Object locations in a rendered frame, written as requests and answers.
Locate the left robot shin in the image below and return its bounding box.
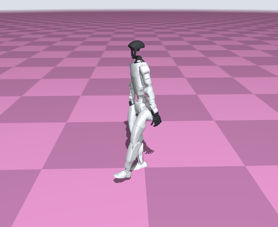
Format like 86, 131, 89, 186
124, 142, 141, 173

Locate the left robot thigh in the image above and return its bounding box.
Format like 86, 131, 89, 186
130, 107, 153, 147

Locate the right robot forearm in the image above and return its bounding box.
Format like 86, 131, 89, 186
129, 87, 135, 105

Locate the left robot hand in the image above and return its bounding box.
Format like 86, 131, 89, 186
151, 110, 162, 127

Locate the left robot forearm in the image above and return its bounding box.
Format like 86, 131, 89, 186
147, 88, 158, 114

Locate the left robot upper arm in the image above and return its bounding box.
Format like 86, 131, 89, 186
139, 64, 153, 95

